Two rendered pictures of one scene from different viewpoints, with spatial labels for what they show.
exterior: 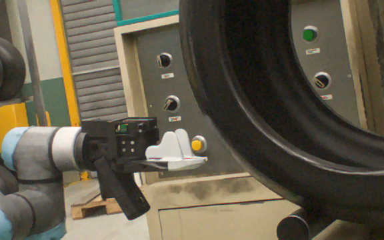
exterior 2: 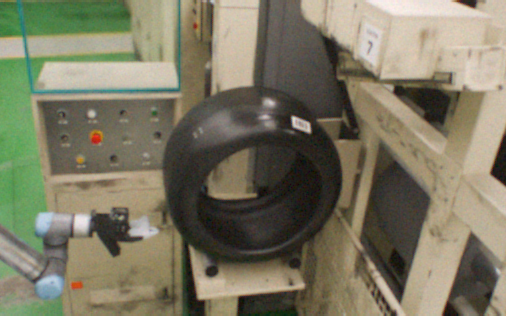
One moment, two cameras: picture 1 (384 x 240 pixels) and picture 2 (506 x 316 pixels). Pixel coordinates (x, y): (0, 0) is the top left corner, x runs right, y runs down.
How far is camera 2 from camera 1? 1.08 m
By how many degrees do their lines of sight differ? 47
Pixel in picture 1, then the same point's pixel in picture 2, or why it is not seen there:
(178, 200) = (69, 189)
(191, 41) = (181, 203)
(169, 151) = (143, 230)
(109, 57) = not seen: outside the picture
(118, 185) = (110, 244)
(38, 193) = (61, 250)
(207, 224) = (87, 201)
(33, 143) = (59, 227)
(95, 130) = (99, 220)
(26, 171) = (54, 241)
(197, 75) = (182, 216)
